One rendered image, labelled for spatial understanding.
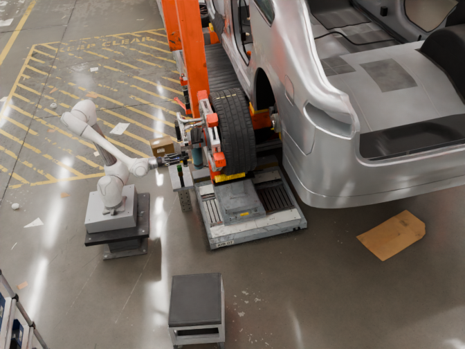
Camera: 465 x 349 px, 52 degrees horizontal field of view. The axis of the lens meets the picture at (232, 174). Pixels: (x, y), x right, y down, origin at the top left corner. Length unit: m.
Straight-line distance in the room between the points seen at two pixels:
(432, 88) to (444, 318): 1.72
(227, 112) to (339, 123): 0.96
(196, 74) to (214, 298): 1.77
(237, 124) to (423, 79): 1.56
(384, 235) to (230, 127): 1.59
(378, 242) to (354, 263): 0.30
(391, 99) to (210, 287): 1.97
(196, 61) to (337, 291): 2.07
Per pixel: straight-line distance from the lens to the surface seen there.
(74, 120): 3.51
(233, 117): 3.40
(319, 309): 3.59
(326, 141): 2.74
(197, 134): 3.44
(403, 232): 4.15
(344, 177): 2.88
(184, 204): 4.26
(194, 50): 3.81
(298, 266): 3.81
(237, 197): 4.04
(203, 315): 3.17
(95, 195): 4.09
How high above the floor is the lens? 2.96
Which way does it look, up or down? 40 degrees down
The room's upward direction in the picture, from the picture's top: 6 degrees counter-clockwise
